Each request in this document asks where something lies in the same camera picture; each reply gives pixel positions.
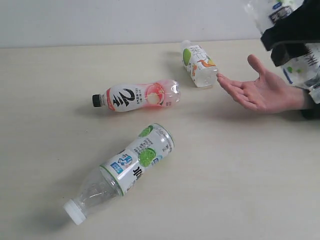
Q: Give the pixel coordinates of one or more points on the green orange tea bottle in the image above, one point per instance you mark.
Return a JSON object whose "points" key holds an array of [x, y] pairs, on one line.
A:
{"points": [[201, 68]]}

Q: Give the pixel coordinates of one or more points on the pink peach soda bottle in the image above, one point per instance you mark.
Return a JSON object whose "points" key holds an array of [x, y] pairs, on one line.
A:
{"points": [[128, 97]]}

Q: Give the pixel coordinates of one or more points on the person's open bare hand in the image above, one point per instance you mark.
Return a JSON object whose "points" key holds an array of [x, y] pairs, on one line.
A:
{"points": [[268, 94]]}

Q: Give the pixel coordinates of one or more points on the lime label water bottle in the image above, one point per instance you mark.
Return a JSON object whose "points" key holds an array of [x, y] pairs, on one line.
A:
{"points": [[116, 176]]}

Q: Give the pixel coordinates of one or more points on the Suntory jasmine tea bottle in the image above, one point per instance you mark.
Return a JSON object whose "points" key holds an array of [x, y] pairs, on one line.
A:
{"points": [[302, 71]]}

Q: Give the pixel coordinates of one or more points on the black sleeved forearm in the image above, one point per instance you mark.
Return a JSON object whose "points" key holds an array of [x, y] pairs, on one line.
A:
{"points": [[311, 110]]}

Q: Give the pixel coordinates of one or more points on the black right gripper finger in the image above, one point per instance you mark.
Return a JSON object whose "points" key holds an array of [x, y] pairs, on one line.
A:
{"points": [[283, 53], [302, 26]]}

